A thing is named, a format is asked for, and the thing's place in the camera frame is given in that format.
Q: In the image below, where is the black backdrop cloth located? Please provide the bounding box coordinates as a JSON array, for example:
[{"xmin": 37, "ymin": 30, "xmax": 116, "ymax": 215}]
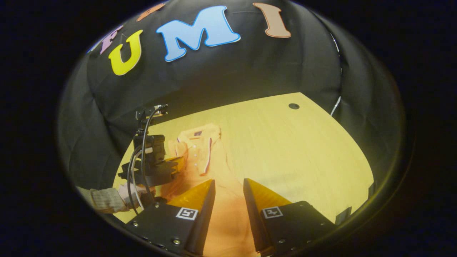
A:
[{"xmin": 59, "ymin": 0, "xmax": 404, "ymax": 200}]

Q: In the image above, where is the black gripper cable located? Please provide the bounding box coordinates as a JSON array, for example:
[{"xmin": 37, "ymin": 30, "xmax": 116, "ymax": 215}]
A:
[{"xmin": 127, "ymin": 105, "xmax": 169, "ymax": 211}]

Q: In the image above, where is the orange T-shirt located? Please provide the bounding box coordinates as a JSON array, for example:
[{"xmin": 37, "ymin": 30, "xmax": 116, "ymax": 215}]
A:
[{"xmin": 157, "ymin": 123, "xmax": 263, "ymax": 257}]

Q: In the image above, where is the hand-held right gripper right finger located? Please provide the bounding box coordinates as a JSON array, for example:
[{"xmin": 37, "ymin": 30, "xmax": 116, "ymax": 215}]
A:
[{"xmin": 243, "ymin": 178, "xmax": 337, "ymax": 257}]

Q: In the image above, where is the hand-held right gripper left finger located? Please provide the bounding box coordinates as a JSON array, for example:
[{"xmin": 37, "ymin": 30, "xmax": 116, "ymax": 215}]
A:
[{"xmin": 123, "ymin": 179, "xmax": 216, "ymax": 256}]

